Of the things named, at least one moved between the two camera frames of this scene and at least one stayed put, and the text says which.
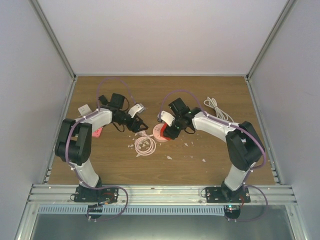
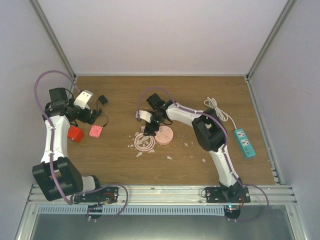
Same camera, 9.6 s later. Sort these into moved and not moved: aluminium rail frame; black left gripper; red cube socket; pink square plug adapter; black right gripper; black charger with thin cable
Moved: red cube socket; black left gripper; black right gripper
Not moved: pink square plug adapter; aluminium rail frame; black charger with thin cable
